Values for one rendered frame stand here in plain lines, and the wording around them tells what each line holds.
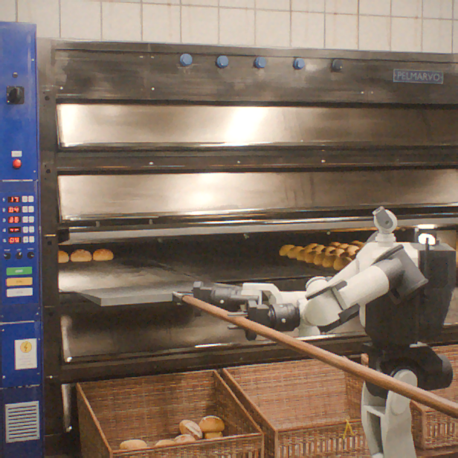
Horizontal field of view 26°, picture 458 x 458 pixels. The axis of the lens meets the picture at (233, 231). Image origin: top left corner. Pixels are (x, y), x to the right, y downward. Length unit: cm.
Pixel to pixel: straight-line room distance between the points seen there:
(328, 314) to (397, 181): 150
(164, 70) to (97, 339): 104
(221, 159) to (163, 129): 27
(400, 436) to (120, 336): 114
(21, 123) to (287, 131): 106
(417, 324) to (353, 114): 125
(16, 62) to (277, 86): 104
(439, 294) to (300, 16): 138
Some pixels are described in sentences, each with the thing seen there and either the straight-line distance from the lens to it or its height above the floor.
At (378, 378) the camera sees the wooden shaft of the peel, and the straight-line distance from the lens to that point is 234.
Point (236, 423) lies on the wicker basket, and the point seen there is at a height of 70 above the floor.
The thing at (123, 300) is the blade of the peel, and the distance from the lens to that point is 345.
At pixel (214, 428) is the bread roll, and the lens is 381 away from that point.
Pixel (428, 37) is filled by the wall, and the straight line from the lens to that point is 432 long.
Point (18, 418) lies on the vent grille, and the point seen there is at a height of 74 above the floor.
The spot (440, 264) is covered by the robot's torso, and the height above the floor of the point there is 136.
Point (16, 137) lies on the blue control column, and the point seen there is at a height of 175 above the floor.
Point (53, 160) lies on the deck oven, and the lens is 365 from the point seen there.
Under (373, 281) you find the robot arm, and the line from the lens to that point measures 289.
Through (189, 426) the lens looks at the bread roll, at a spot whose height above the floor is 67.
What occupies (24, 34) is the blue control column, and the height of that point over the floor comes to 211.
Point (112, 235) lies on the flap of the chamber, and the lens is 356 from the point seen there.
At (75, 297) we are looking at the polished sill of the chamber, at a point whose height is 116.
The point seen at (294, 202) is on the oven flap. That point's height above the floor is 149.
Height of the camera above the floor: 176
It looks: 6 degrees down
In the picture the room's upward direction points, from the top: straight up
